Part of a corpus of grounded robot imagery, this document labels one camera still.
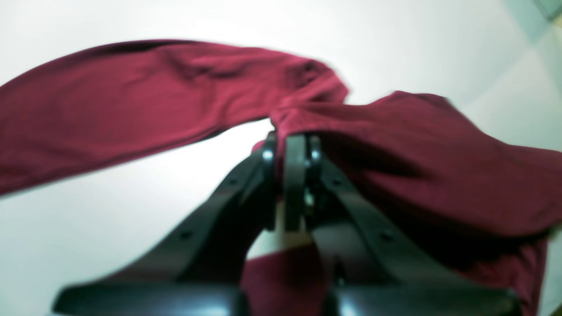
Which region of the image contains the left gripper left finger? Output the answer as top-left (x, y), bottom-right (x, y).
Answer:
top-left (53, 134), bottom-right (277, 316)

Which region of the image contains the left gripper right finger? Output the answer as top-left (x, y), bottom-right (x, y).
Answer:
top-left (283, 134), bottom-right (521, 316)

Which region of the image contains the dark red long-sleeve t-shirt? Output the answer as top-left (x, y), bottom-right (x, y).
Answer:
top-left (1, 40), bottom-right (561, 316)

